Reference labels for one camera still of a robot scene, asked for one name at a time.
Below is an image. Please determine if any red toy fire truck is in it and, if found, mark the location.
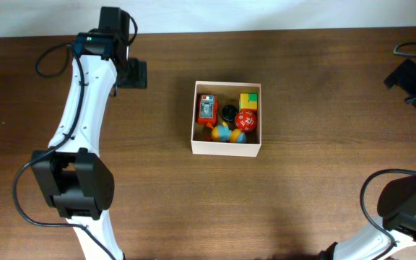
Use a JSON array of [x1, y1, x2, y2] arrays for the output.
[[196, 95, 218, 127]]

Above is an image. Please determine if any black round cap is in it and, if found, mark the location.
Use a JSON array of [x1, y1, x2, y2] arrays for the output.
[[221, 105, 238, 122]]

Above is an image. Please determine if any blue orange toy figure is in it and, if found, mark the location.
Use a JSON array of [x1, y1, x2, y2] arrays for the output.
[[206, 121, 247, 144]]

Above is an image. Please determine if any colourful puzzle cube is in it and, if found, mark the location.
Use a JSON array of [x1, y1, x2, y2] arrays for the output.
[[239, 92, 258, 113]]

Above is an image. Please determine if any red ball with white letters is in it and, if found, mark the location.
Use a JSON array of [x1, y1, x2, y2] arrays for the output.
[[235, 110, 258, 133]]

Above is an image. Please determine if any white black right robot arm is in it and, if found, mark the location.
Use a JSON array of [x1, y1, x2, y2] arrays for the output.
[[318, 59, 416, 260]]

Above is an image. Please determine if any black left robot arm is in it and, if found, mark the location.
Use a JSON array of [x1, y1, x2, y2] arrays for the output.
[[27, 30, 146, 259]]

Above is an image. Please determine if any beige cardboard box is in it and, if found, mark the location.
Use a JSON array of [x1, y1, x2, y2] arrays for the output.
[[191, 81, 261, 157]]

